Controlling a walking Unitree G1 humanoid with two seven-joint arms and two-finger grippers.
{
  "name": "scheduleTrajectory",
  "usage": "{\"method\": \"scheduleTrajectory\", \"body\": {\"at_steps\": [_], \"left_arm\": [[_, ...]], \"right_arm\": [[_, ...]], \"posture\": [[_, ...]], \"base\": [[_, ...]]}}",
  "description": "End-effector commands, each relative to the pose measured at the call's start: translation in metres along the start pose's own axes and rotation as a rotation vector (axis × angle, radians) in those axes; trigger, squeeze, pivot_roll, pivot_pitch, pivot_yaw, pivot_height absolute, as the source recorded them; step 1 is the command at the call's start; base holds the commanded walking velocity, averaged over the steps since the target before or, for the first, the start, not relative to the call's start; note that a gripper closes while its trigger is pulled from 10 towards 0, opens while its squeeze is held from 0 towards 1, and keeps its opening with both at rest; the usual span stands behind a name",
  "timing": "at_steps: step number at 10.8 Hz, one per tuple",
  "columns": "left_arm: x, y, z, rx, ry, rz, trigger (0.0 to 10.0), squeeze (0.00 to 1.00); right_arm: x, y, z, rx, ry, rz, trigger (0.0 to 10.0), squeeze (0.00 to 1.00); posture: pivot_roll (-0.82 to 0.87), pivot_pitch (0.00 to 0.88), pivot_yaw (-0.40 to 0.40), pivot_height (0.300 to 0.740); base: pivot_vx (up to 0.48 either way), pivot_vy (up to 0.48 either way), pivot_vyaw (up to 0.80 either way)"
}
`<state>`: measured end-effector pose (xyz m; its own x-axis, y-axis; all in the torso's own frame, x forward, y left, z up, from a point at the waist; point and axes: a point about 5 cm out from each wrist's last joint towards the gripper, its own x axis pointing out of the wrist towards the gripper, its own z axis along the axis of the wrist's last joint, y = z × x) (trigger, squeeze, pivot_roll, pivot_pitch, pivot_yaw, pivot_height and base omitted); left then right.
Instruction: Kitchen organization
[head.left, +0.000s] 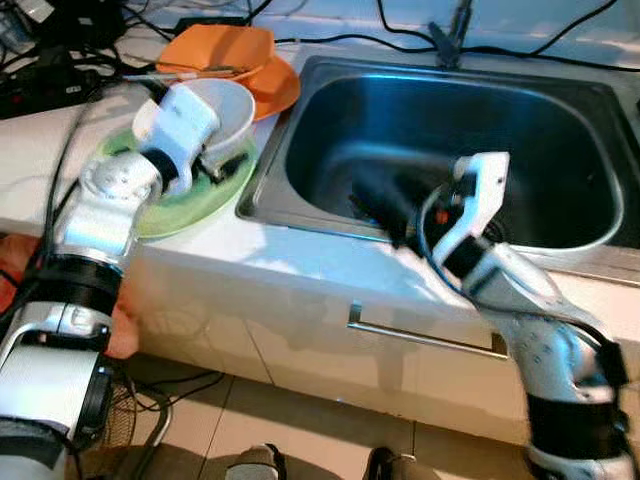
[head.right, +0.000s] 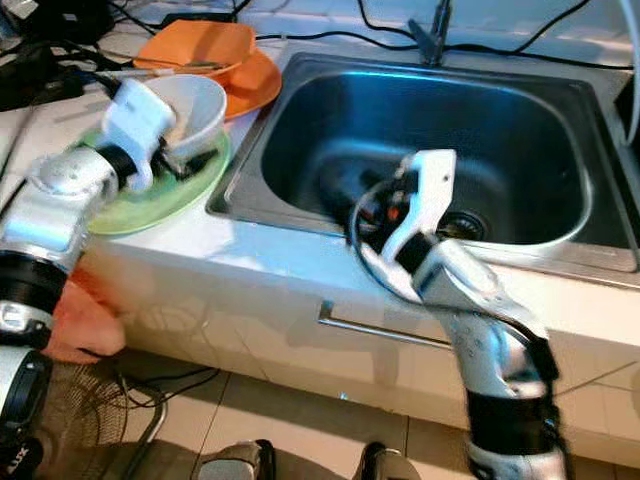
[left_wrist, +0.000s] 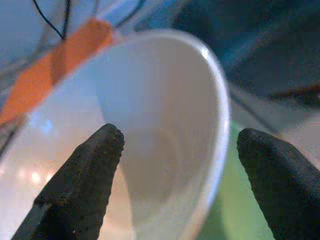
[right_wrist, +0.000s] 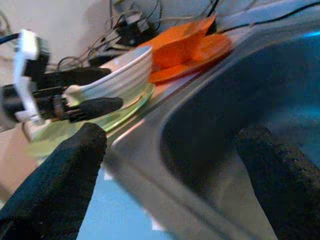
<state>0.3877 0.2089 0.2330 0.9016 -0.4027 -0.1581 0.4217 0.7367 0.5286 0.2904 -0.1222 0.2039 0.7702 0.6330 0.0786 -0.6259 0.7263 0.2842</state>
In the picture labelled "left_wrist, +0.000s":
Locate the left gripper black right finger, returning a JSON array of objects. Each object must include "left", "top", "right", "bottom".
[{"left": 236, "top": 127, "right": 320, "bottom": 240}]

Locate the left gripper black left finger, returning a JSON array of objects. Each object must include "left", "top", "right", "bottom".
[{"left": 11, "top": 123, "right": 126, "bottom": 240}]

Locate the white bowl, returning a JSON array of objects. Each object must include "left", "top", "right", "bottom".
[{"left": 0, "top": 29, "right": 231, "bottom": 240}]

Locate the green plate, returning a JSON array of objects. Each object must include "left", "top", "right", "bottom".
[{"left": 197, "top": 119, "right": 276, "bottom": 240}]

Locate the orange bowl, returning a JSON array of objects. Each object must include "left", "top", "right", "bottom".
[{"left": 0, "top": 18, "right": 114, "bottom": 126}]

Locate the black power cable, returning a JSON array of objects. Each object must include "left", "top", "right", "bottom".
[{"left": 33, "top": 0, "right": 71, "bottom": 41}]

